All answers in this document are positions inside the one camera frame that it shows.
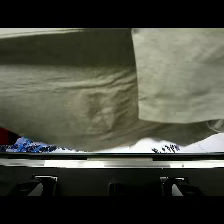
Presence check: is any red garment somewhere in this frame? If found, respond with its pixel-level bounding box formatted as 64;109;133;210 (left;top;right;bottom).
0;127;20;146

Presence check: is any olive green garment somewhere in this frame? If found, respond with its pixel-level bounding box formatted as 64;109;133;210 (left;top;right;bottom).
0;28;224;153

